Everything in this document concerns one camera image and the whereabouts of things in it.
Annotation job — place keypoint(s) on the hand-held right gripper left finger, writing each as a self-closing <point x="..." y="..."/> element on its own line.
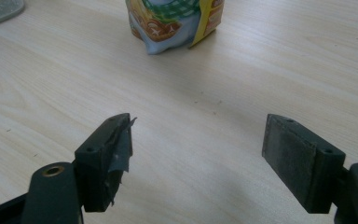
<point x="96" y="168"/>

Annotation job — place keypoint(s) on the yellow snack bag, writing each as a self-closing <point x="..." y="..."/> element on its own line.
<point x="167" y="31"/>

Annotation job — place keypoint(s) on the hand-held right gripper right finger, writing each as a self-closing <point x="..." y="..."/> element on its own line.
<point x="295" y="161"/>

